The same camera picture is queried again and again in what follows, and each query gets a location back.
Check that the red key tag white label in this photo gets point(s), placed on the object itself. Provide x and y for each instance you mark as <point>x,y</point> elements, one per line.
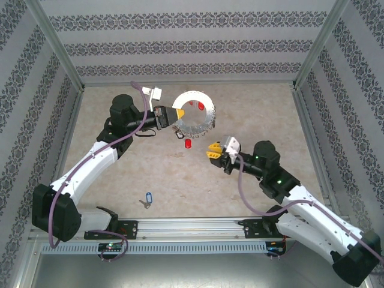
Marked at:
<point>199,106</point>

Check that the black key tag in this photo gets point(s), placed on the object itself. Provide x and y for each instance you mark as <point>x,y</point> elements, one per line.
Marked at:
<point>179,135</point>

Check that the blue key tag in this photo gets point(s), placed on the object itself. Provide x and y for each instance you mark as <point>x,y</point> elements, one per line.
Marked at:
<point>149,197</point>

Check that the silver key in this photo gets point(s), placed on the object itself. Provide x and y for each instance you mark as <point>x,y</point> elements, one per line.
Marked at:
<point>144,204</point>

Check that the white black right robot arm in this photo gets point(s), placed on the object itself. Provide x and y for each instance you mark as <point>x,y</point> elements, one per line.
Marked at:
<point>315,216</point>

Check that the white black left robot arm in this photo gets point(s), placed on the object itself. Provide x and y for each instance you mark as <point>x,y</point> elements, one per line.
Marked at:
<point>90,168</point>

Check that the small circuit board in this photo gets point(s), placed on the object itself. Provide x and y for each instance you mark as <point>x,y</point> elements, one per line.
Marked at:
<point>111,246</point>
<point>274,247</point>

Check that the grey metal shelf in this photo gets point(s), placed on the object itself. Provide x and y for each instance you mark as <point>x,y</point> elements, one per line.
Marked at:
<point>192,273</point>

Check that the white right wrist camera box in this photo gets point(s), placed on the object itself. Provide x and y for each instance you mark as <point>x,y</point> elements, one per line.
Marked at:
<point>231,147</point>

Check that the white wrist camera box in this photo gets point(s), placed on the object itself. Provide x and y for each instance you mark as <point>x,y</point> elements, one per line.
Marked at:
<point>231,147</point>
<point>152,94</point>

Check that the aluminium back rail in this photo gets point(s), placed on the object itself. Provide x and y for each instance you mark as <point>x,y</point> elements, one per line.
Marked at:
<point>192,83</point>

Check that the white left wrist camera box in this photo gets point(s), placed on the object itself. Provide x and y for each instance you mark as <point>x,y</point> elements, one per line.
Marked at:
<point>152,94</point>

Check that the aluminium side rail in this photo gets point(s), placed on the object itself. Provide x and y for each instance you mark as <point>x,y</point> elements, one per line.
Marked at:
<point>73,120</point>
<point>306,120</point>

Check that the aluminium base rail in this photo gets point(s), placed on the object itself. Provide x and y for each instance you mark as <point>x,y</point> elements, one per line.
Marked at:
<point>192,228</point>

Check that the aluminium frame post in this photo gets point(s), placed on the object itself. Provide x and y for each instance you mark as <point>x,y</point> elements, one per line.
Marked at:
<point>371,284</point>
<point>320,45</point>
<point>55,45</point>
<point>25,264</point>

